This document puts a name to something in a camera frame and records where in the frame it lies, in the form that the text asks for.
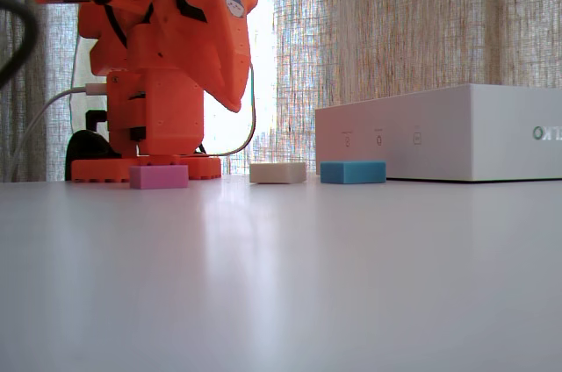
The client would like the orange gripper with servo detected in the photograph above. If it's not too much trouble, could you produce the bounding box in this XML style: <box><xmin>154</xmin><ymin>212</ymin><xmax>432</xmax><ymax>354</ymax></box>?
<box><xmin>112</xmin><ymin>0</ymin><xmax>261</xmax><ymax>113</ymax></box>

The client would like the beige foam cuboid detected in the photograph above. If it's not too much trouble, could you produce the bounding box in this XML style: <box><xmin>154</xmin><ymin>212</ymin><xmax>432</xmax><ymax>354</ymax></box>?
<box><xmin>249</xmin><ymin>161</ymin><xmax>307</xmax><ymax>185</ymax></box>

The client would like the pink foam cuboid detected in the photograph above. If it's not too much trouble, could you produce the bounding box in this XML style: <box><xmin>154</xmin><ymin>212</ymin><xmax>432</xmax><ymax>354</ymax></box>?
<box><xmin>129</xmin><ymin>164</ymin><xmax>190</xmax><ymax>190</ymax></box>

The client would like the blue foam cuboid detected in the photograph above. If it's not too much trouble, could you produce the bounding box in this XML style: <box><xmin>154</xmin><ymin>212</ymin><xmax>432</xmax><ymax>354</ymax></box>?
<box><xmin>320</xmin><ymin>160</ymin><xmax>387</xmax><ymax>185</ymax></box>

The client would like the white cardboard box bin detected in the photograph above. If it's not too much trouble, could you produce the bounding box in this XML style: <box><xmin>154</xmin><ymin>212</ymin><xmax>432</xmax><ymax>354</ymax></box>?
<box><xmin>314</xmin><ymin>83</ymin><xmax>562</xmax><ymax>183</ymax></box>

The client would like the black table clamp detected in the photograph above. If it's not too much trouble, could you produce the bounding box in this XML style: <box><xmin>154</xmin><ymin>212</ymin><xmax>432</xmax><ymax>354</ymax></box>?
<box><xmin>64</xmin><ymin>109</ymin><xmax>122</xmax><ymax>182</ymax></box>

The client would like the beige woven curtain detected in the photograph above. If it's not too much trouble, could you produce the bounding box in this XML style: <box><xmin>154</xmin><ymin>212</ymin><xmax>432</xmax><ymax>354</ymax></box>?
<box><xmin>0</xmin><ymin>0</ymin><xmax>81</xmax><ymax>183</ymax></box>
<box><xmin>272</xmin><ymin>0</ymin><xmax>562</xmax><ymax>175</ymax></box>

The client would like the long looping servo cable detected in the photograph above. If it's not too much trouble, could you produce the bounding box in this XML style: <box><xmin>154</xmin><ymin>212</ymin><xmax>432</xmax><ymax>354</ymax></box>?
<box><xmin>199</xmin><ymin>63</ymin><xmax>257</xmax><ymax>157</ymax></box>

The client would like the orange robot base plate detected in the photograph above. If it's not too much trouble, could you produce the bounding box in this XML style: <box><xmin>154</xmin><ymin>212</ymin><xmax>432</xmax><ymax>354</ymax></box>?
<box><xmin>69</xmin><ymin>154</ymin><xmax>223</xmax><ymax>183</ymax></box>

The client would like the white usb cable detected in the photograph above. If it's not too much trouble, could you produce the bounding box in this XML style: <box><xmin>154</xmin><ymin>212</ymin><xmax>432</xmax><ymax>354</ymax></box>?
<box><xmin>8</xmin><ymin>83</ymin><xmax>109</xmax><ymax>181</ymax></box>

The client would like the thick black cable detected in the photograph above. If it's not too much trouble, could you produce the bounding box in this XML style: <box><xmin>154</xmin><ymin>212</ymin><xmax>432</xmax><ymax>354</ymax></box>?
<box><xmin>0</xmin><ymin>0</ymin><xmax>40</xmax><ymax>86</ymax></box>

